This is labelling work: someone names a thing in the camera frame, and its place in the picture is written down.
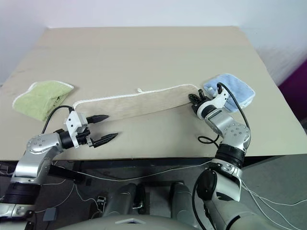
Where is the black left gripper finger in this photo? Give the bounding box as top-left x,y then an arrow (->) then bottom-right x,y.
86,115 -> 110,124
92,132 -> 120,148

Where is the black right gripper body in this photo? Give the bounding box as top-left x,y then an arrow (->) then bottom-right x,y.
191,100 -> 205,116

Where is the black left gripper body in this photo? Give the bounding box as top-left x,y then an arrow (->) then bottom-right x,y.
76,128 -> 94,148

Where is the long beige towel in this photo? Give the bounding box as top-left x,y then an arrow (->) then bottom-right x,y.
71,83 -> 200,122

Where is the blue folded towel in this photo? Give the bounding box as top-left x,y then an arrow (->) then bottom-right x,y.
202,73 -> 255,113

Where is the green folded towel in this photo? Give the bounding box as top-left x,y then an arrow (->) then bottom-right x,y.
12,81 -> 74,122

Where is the silver left robot leg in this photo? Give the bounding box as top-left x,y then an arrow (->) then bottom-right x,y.
102,183 -> 147,216

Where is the silver robot leg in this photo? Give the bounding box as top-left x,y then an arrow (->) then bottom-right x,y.
167,182 -> 200,216
102,183 -> 147,216

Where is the small black white clip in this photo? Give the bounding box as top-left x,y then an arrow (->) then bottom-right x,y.
96,195 -> 107,212

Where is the small grey floor box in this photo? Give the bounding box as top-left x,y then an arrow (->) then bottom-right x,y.
43,207 -> 58,221

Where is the grey robot torso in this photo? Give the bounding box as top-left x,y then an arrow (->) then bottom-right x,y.
51,210 -> 204,230

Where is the silver right robot leg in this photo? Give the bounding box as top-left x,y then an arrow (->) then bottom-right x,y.
167,182 -> 200,216

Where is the purple object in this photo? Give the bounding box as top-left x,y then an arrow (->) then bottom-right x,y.
279,59 -> 307,135

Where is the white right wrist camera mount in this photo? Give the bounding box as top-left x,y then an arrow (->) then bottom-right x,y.
200,87 -> 231,112

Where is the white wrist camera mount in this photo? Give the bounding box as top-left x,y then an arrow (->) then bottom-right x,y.
200,87 -> 231,112
63,110 -> 88,149

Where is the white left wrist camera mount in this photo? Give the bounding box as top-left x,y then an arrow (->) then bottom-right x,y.
63,110 -> 88,149

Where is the black table frame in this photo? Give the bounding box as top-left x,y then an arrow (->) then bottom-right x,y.
47,157 -> 272,186

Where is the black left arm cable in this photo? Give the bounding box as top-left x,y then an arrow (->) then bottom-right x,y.
41,105 -> 74,135

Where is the thin white wire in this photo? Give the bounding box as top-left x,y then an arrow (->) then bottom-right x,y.
51,160 -> 218,182
238,177 -> 307,208

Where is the black right shoulder cable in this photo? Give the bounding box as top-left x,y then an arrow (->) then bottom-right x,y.
192,167 -> 216,230

